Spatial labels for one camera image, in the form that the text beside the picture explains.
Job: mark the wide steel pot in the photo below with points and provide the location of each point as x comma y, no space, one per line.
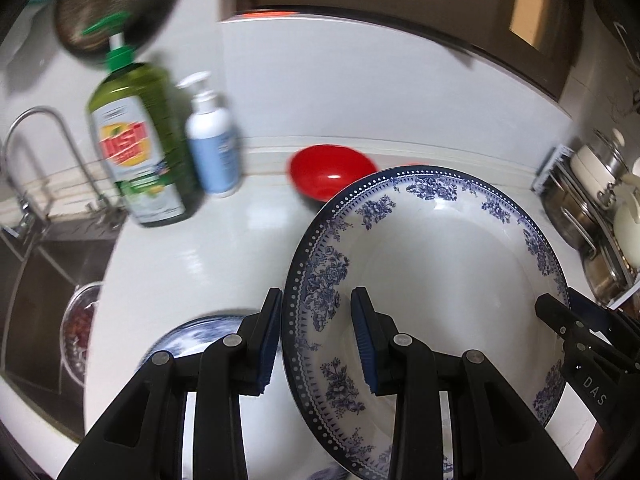
565,215

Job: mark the steel colander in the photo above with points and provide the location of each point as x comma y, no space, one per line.
80,330

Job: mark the green dish soap bottle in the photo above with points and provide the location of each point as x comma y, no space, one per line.
140,160

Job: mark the steel sink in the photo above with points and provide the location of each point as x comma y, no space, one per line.
40,310

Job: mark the cream ceramic pot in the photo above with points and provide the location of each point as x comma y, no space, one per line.
630,225

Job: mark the small cream pot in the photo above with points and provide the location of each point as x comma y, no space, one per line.
587,162

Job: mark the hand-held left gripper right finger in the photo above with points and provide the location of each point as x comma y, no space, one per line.
362,340

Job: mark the deep steel pot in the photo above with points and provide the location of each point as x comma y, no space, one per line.
607,275

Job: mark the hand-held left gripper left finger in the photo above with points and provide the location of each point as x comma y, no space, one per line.
270,340

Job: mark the white pot rack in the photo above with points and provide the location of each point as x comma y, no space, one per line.
547,170

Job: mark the white blue pump bottle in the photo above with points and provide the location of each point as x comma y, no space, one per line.
215,150

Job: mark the black strainer pan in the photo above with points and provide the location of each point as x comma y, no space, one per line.
100,5

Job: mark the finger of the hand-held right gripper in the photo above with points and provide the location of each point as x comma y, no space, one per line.
555,312
587,307

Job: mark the thin gooseneck faucet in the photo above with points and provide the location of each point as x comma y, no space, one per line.
86,170

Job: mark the blue floral white plate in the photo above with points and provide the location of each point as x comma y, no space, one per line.
190,335
450,285

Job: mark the red bowl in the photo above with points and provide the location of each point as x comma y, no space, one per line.
325,170

